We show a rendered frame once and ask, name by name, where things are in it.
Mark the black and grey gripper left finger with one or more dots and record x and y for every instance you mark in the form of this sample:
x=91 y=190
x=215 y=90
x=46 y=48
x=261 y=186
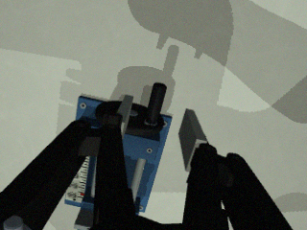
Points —
x=31 y=198

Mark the blue bench vise with black handwheel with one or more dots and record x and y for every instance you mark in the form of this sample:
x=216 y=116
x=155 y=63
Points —
x=143 y=139

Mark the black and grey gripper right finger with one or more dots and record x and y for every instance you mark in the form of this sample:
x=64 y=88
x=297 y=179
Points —
x=248 y=204

